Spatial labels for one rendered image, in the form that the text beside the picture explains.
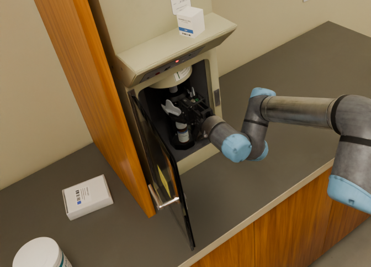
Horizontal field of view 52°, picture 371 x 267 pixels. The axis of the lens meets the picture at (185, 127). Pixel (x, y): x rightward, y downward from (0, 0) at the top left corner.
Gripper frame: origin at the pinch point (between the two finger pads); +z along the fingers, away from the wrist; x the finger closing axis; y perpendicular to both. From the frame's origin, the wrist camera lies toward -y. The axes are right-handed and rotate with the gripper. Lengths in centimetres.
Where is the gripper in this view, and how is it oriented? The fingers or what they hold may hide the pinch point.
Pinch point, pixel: (175, 100)
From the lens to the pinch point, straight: 129.6
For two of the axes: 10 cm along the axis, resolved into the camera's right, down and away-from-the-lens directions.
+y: -1.4, -7.3, -6.7
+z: -5.5, -5.0, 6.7
